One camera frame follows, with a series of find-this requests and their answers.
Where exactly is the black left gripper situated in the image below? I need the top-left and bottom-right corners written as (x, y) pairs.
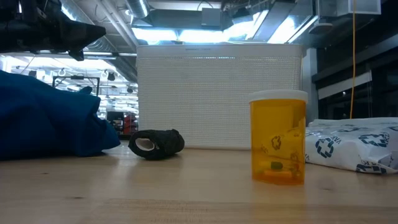
top-left (0, 12), bottom-right (107, 62)

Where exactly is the blue cloth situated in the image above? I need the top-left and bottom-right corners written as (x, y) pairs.
top-left (0, 70), bottom-right (121, 161)

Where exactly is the orange pill bottle white cap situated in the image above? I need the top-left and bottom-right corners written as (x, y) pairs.
top-left (248, 89), bottom-right (309, 187)

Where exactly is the white plastic bag blue print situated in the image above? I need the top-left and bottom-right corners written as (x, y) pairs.
top-left (303, 117), bottom-right (398, 175)

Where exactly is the white perforated plastic basket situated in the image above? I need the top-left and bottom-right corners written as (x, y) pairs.
top-left (136, 44), bottom-right (307, 151)

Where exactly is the red shelf rack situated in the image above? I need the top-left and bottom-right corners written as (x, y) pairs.
top-left (123, 112), bottom-right (139, 135)

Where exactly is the grey ceiling box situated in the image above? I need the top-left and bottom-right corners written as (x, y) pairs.
top-left (201, 7), bottom-right (223, 27)

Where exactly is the silver ceiling duct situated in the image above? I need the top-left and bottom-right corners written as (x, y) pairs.
top-left (124, 0), bottom-right (150, 19)

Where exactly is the yellow hanging cable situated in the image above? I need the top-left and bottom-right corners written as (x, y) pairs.
top-left (349, 0), bottom-right (357, 119)

